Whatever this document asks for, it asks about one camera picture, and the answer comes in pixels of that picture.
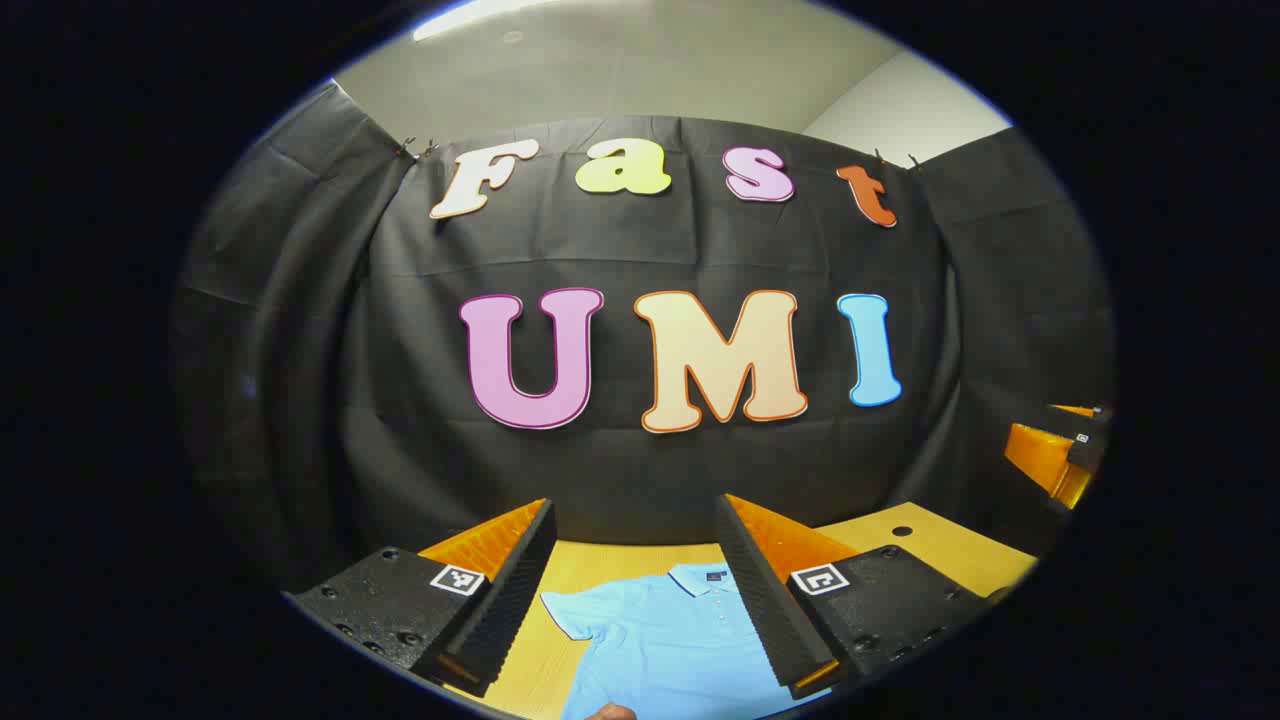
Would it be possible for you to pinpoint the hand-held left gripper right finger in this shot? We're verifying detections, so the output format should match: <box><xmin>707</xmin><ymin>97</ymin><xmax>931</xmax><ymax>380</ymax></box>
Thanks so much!
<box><xmin>713</xmin><ymin>492</ymin><xmax>993</xmax><ymax>701</ymax></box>

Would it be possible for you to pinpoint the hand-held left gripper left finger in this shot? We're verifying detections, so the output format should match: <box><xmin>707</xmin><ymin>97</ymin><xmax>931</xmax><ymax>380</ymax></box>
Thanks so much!
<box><xmin>285</xmin><ymin>497</ymin><xmax>558</xmax><ymax>699</ymax></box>

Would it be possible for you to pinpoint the light blue T-shirt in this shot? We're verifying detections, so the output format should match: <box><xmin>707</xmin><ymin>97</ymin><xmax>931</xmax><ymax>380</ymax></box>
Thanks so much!
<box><xmin>540</xmin><ymin>562</ymin><xmax>833</xmax><ymax>720</ymax></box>

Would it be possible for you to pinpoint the black backdrop cloth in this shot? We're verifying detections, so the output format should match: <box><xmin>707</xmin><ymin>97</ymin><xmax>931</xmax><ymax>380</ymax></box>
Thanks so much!
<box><xmin>170</xmin><ymin>82</ymin><xmax>1116</xmax><ymax>591</ymax></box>

